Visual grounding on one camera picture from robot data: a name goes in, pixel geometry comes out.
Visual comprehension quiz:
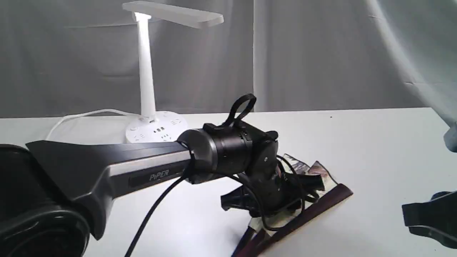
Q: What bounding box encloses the grey backdrop curtain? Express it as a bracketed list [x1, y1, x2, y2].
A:
[1, 0, 457, 152]

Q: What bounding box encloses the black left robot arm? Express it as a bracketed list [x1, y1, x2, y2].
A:
[1, 121, 324, 257]

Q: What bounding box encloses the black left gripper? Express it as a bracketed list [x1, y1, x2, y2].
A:
[221, 140, 325, 217]

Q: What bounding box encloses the white desk lamp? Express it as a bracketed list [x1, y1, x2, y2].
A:
[122, 0, 224, 143]

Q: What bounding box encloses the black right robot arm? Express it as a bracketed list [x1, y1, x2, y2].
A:
[402, 191, 457, 250]

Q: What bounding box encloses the painted paper folding fan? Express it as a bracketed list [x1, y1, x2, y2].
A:
[232, 153, 353, 257]

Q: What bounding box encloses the thin white cable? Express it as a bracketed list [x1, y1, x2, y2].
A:
[45, 109, 140, 141]

